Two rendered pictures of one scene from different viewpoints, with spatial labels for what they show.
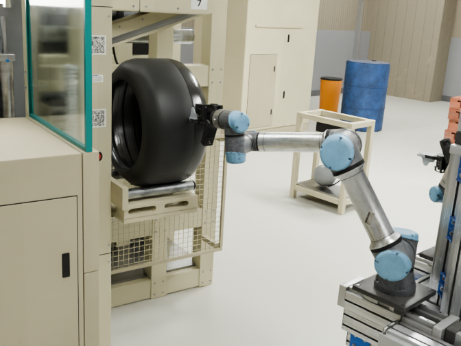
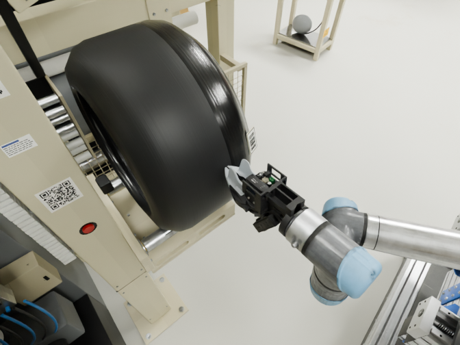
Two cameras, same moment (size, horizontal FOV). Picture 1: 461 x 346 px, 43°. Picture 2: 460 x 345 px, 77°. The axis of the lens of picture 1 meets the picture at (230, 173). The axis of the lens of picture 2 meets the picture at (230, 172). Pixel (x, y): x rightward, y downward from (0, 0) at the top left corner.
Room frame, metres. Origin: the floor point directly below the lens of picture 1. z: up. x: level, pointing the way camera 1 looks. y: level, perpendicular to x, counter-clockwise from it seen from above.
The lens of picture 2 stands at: (1.96, 0.20, 1.76)
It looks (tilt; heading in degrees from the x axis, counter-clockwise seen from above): 52 degrees down; 356
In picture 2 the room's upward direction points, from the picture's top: straight up
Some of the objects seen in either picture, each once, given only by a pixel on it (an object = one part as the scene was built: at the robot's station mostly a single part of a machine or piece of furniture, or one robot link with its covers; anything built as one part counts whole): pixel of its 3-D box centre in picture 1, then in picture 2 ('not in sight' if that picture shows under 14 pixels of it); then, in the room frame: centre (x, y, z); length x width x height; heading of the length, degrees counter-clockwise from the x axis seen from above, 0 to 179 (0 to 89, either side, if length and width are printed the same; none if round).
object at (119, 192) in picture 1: (106, 185); (118, 219); (2.46, 0.54, 0.90); 0.40 x 0.03 x 0.10; 35
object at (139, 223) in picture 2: (143, 202); (169, 206); (2.56, 0.39, 0.80); 0.37 x 0.36 x 0.02; 35
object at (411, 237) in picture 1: (400, 246); not in sight; (2.00, -0.63, 0.88); 0.13 x 0.12 x 0.14; 157
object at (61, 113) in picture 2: not in sight; (46, 131); (2.75, 0.79, 1.05); 0.20 x 0.15 x 0.30; 125
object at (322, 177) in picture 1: (331, 159); (309, 10); (5.17, -0.89, 0.40); 0.60 x 0.35 x 0.80; 45
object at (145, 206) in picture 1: (157, 204); (188, 227); (2.45, 0.31, 0.83); 0.36 x 0.09 x 0.06; 125
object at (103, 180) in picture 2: not in sight; (105, 184); (2.56, 0.58, 0.97); 0.05 x 0.04 x 0.05; 35
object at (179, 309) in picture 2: not in sight; (155, 306); (2.40, 0.59, 0.01); 0.27 x 0.27 x 0.02; 35
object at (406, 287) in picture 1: (396, 274); not in sight; (2.01, -0.63, 0.77); 0.15 x 0.15 x 0.10
